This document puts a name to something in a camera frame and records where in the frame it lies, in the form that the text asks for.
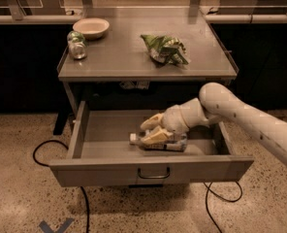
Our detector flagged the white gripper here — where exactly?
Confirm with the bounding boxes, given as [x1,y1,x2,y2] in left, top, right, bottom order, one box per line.
[141,105,189,145]

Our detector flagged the blue label plastic bottle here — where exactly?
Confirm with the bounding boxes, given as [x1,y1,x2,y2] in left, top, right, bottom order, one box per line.
[129,130,187,152]

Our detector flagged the grey drawer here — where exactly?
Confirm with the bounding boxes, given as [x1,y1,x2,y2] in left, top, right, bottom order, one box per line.
[49,101,253,186]

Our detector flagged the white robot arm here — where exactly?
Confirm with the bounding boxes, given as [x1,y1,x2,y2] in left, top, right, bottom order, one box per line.
[141,83,287,167]

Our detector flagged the green chip bag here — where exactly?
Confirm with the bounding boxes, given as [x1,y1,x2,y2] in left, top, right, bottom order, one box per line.
[141,35,190,65]

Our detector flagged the white ceramic bowl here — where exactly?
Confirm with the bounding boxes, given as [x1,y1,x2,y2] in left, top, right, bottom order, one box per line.
[73,18,110,40]

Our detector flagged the green soda can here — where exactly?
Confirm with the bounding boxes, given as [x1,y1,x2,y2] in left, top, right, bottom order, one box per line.
[67,31,87,60]

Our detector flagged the black drawer handle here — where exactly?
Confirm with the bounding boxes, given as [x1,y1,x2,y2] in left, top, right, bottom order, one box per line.
[137,168,171,180]

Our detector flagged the black cable right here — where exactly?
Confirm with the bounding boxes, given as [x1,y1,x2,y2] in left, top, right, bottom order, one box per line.
[203,181,243,233]

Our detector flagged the black cable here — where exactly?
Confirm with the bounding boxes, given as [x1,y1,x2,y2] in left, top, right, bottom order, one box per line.
[32,140,91,233]
[203,181,243,233]

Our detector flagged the black cable left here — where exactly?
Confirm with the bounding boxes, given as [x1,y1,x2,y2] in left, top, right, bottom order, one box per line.
[32,140,91,233]

